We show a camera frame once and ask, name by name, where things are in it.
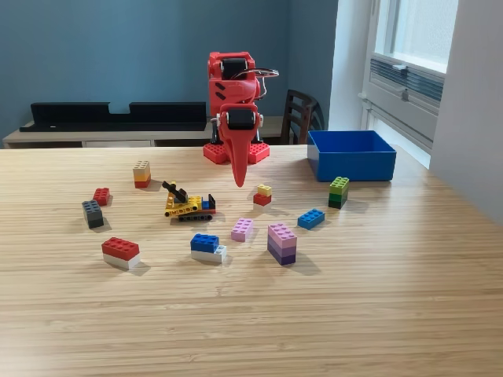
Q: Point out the tan yellow red brick stack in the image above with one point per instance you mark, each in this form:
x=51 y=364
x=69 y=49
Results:
x=141 y=173

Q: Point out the yellow toy digger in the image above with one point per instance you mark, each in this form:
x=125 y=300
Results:
x=188 y=206

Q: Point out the yellow red white brick stack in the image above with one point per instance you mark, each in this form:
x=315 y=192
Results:
x=262 y=199

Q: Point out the red and white brick stack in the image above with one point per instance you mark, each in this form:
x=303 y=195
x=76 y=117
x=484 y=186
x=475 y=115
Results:
x=120 y=251

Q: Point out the dark wooden chair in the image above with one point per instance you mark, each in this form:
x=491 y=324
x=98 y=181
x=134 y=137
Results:
x=298 y=114

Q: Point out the green brick stack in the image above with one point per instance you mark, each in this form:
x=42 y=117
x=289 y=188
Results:
x=338 y=192

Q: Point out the pink and purple brick stack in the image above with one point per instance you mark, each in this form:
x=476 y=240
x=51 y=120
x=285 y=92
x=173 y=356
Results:
x=283 y=245

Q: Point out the grey and dark brick stack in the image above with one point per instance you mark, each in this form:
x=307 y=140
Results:
x=93 y=216

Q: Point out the blue and white brick stack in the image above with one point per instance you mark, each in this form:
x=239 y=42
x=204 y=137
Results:
x=204 y=245

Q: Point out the grey window vent grille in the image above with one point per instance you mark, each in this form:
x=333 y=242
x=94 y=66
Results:
x=416 y=80

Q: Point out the small red brick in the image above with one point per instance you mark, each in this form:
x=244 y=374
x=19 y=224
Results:
x=101 y=196

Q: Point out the pale wooden sideboard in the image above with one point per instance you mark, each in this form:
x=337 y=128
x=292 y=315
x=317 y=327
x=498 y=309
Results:
x=118 y=136

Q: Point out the black table clamp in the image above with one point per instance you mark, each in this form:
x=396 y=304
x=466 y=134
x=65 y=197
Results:
x=215 y=133

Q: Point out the white window frame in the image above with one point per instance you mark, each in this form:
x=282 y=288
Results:
x=393 y=118

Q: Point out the blue plastic bin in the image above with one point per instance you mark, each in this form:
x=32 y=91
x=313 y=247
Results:
x=353 y=167

